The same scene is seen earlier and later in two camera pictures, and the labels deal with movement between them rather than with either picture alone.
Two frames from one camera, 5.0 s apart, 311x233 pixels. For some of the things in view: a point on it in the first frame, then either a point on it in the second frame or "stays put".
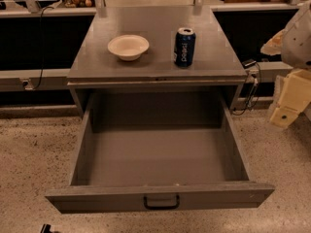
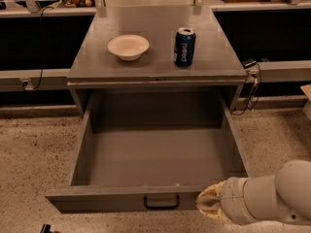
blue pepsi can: [185, 47] stays put
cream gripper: [297, 43] → [233, 198]
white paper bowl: [128, 47] stays put
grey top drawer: [158, 150] stays put
